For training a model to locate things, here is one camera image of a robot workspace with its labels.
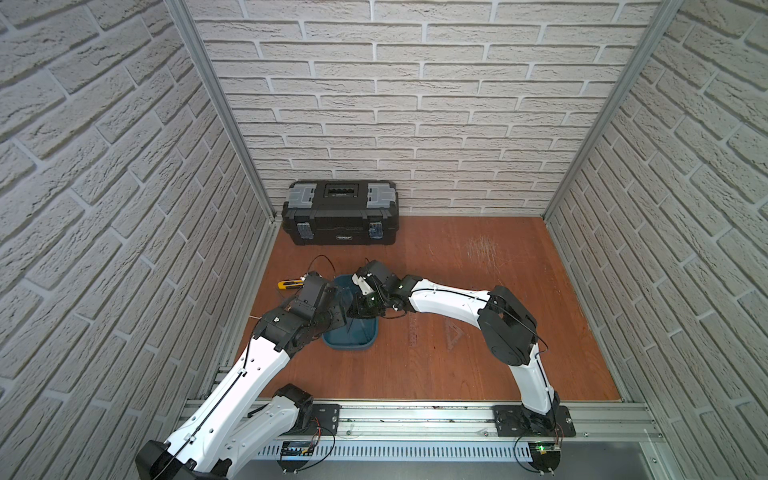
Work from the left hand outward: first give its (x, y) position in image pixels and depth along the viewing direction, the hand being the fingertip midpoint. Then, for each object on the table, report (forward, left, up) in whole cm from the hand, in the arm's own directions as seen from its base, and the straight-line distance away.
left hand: (342, 307), depth 76 cm
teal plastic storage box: (+1, -3, -19) cm, 19 cm away
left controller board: (-29, +11, -20) cm, 37 cm away
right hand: (+3, -1, -9) cm, 9 cm away
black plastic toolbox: (+36, +4, 0) cm, 36 cm away
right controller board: (-31, -50, -16) cm, 61 cm away
